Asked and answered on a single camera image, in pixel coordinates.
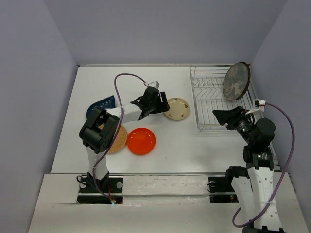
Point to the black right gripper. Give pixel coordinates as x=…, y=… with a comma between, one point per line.
x=232, y=116

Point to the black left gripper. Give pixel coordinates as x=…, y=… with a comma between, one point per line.
x=164, y=105

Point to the cream plate with prints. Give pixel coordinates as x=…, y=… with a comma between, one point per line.
x=179, y=109

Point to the grey deer plate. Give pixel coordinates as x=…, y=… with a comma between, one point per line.
x=234, y=82

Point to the large teal floral plate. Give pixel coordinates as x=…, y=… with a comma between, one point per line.
x=248, y=77

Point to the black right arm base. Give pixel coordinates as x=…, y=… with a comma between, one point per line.
x=220, y=191

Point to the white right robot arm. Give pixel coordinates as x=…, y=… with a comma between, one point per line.
x=253, y=184

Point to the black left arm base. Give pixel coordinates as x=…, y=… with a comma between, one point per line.
x=109, y=190

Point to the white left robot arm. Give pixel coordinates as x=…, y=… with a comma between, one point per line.
x=103, y=125

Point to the orange glossy plate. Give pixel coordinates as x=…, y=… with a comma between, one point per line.
x=141, y=141

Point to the dark blue leaf plate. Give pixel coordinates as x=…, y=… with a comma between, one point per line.
x=107, y=103

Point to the tan woven round plate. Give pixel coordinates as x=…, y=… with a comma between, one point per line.
x=120, y=141

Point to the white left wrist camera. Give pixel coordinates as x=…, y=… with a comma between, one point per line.
x=154, y=84

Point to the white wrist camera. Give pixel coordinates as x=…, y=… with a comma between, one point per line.
x=154, y=84
x=258, y=107

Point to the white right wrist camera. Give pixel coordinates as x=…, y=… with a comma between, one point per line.
x=258, y=107

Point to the silver wire dish rack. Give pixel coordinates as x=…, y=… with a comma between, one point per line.
x=207, y=83

